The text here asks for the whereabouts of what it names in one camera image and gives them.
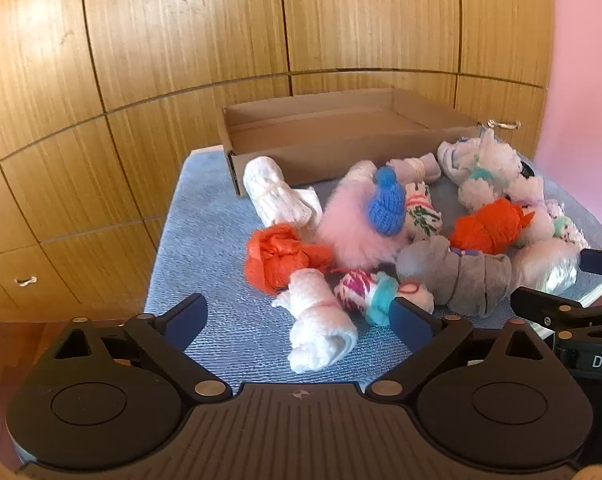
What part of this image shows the grey sock roll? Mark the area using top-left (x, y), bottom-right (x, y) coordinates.
top-left (396, 235), bottom-right (513, 317)

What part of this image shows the pink teal multicoloured sock roll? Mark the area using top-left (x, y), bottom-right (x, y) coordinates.
top-left (333, 269), bottom-right (434, 326)

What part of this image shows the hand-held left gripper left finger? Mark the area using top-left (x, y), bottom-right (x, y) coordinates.
top-left (41, 292), bottom-right (233, 403)

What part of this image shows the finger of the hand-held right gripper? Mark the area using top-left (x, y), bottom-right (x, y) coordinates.
top-left (510, 286), bottom-right (602, 333)
top-left (578, 248), bottom-right (602, 279)

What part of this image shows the white blue-trimmed sock roll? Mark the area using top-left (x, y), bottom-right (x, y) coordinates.
top-left (437, 135), bottom-right (482, 181)

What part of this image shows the small blue knit hat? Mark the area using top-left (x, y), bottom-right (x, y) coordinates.
top-left (368, 166), bottom-right (407, 236)

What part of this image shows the white ribbed sock roll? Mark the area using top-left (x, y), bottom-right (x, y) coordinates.
top-left (242, 156), bottom-right (324, 231)

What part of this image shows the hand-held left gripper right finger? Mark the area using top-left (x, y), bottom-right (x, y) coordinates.
top-left (363, 296), bottom-right (557, 403)

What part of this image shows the wooden wardrobe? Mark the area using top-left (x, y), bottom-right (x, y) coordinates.
top-left (0, 0), bottom-right (554, 326)

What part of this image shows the white fuzzy teal-spotted sock roll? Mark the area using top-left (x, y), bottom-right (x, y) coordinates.
top-left (526, 199), bottom-right (589, 251)

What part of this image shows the blue towel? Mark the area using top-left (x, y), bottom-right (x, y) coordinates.
top-left (143, 145), bottom-right (602, 396)

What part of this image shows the white fuzzy purple-banded sock roll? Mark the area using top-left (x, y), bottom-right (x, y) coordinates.
top-left (508, 175), bottom-right (544, 206)

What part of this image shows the lilac white sock roll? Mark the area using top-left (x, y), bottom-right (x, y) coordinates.
top-left (386, 154), bottom-right (442, 185)

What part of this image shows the orange sock roll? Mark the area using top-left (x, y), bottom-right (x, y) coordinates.
top-left (246, 224), bottom-right (334, 296)
top-left (450, 197), bottom-right (536, 255)

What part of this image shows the white patterned sock roll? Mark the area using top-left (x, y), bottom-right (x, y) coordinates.
top-left (403, 182), bottom-right (444, 238)

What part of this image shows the cardboard box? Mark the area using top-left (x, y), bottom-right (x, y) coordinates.
top-left (221, 87), bottom-right (482, 198)

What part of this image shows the pink fluffy sock roll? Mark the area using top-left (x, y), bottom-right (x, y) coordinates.
top-left (315, 180), bottom-right (407, 267)

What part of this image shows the pale pink sock roll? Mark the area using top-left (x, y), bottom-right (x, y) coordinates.
top-left (343, 160), bottom-right (387, 191)

